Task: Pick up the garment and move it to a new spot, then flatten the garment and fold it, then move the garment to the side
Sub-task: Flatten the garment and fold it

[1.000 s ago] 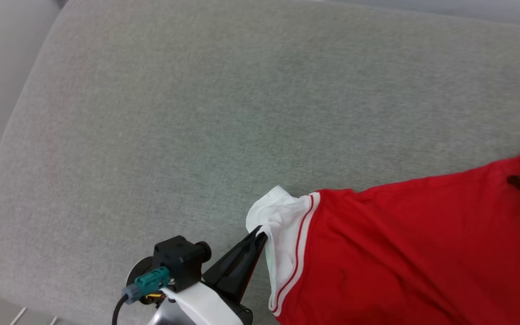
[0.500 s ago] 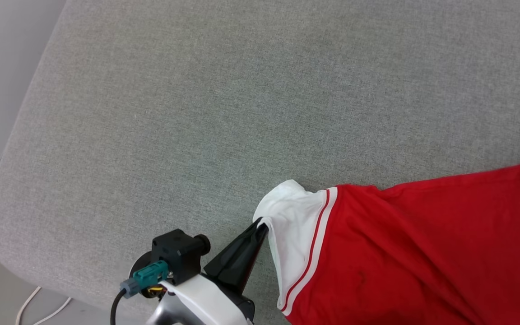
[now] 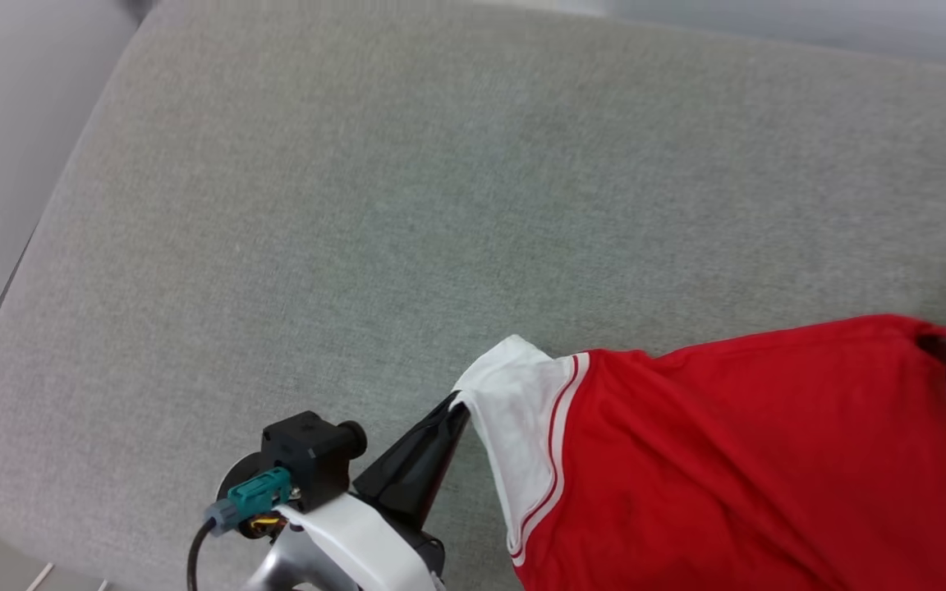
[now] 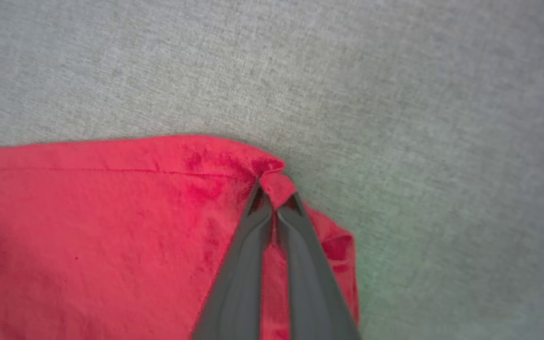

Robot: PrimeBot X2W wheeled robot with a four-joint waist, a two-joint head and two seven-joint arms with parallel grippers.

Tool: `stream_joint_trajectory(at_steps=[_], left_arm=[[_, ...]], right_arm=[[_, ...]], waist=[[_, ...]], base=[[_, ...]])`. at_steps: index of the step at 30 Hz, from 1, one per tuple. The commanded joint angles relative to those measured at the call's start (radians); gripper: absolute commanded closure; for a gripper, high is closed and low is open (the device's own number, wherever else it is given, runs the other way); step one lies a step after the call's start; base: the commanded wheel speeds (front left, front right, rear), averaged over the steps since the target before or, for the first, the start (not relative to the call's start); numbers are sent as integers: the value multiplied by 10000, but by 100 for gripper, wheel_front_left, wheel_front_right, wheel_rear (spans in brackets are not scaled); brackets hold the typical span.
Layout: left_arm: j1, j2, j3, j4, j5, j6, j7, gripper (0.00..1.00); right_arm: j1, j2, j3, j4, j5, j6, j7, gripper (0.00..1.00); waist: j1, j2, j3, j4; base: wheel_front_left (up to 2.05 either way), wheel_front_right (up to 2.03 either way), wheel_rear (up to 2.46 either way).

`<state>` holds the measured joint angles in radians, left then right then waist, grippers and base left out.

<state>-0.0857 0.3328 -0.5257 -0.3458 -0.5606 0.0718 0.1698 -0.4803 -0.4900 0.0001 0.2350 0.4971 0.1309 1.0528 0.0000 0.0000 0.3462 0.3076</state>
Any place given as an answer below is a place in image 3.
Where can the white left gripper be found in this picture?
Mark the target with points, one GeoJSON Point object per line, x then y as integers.
{"type": "Point", "coordinates": [366, 546]}

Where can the red and white jersey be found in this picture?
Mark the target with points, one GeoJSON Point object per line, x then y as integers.
{"type": "Point", "coordinates": [727, 460]}

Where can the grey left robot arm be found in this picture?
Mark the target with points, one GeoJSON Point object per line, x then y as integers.
{"type": "Point", "coordinates": [284, 568]}

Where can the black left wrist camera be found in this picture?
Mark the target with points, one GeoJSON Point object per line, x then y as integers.
{"type": "Point", "coordinates": [313, 451]}

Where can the teal left camera connector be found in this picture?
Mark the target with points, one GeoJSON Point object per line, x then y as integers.
{"type": "Point", "coordinates": [255, 492]}

